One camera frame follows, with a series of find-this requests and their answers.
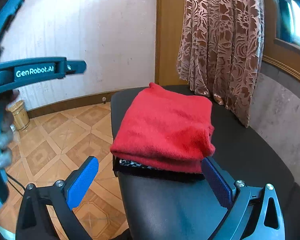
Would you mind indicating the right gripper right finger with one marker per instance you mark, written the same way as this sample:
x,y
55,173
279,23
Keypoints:
x,y
251,212

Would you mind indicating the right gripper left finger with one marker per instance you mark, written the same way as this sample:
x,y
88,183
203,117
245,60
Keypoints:
x,y
34,221

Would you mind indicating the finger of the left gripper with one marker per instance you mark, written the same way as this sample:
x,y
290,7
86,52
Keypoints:
x,y
75,67

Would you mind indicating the bright red fuzzy sweater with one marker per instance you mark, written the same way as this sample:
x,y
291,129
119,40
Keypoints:
x,y
166,130

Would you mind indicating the person's left hand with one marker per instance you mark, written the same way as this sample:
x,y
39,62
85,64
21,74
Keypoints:
x,y
6,137

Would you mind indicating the wooden bucket on floor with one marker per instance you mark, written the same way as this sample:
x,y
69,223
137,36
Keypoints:
x,y
21,118

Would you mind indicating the brown floral curtain left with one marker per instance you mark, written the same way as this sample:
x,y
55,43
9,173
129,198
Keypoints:
x,y
221,51

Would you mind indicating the window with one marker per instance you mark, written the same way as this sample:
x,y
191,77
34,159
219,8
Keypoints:
x,y
288,22

